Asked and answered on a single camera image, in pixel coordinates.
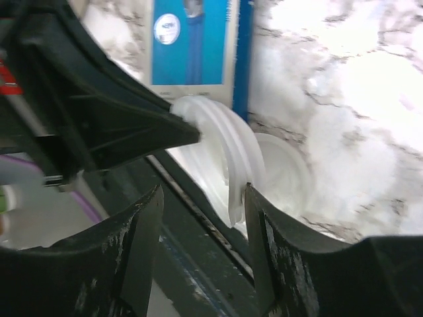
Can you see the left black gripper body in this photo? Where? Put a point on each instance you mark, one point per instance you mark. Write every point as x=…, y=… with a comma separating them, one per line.
x=53, y=89

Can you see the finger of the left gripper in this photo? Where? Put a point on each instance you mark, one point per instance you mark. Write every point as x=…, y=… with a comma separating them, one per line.
x=136, y=121

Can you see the blue razor package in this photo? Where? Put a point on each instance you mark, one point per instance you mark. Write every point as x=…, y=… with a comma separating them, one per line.
x=200, y=48

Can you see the stack of white lids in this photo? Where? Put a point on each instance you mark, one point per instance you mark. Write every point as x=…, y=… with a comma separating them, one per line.
x=214, y=120

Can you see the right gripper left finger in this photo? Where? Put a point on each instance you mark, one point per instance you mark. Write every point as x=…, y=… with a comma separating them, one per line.
x=105, y=270

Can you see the single white lid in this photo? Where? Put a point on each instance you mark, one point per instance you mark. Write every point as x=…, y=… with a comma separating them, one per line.
x=287, y=180

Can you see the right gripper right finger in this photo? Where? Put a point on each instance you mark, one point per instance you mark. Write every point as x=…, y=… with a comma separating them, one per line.
x=301, y=272

